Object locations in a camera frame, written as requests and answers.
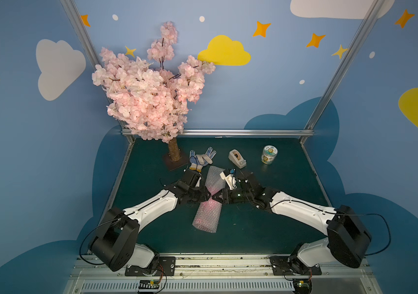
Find clear bubble wrap sheet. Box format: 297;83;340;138
192;167;227;233

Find white tape dispenser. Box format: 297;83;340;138
228;149;247;169

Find pink plastic wine glass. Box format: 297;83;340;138
205;186;222;219

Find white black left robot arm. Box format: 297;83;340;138
85;170;210;273

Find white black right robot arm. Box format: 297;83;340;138
212;171;372;275

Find blue white work gloves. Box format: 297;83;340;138
189;147;216;172

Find green labelled round tin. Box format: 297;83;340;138
261;145;278;165

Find pink artificial blossom tree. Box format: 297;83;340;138
91;21;217;172

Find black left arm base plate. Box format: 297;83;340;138
124;256;176;277

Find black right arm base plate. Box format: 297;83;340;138
268;256;322;276

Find aluminium front rail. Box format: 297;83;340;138
64;253;382;294

